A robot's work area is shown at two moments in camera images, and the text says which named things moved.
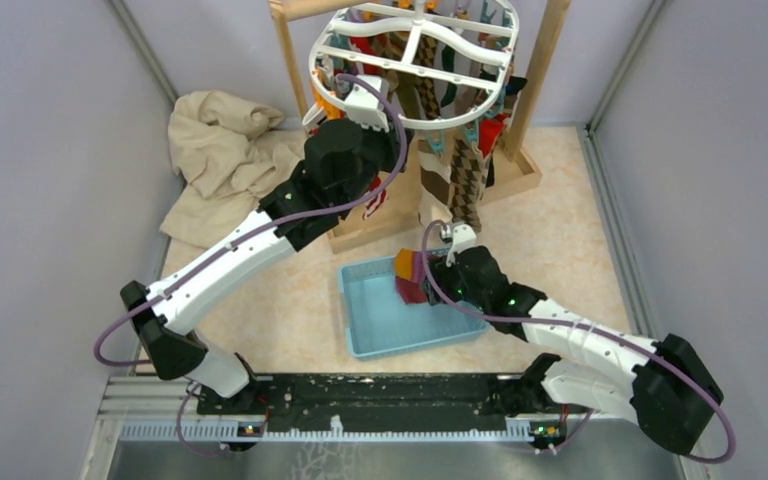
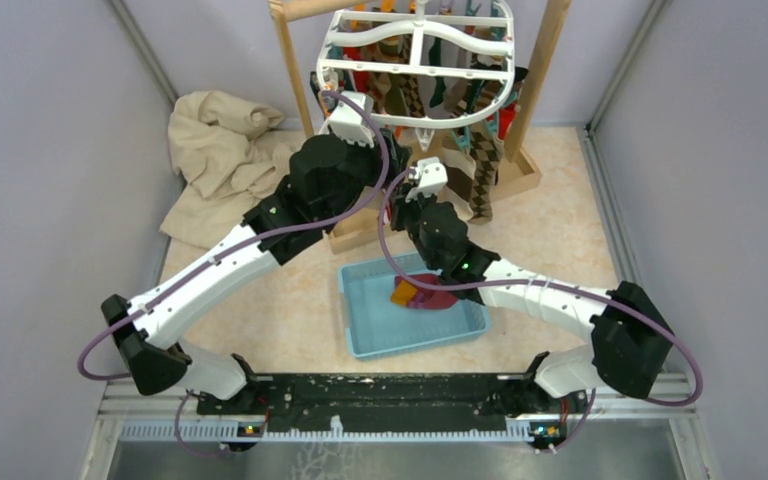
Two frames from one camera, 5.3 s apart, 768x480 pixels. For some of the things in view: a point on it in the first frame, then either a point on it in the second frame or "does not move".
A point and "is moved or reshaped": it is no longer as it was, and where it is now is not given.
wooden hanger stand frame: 524,172 does not move
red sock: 489,129 to 506,115
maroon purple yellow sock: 409,275 is moved or reshaped
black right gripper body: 453,288 to 407,215
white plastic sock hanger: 444,62 does not move
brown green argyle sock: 468,171 to 486,151
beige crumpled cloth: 229,155 does not move
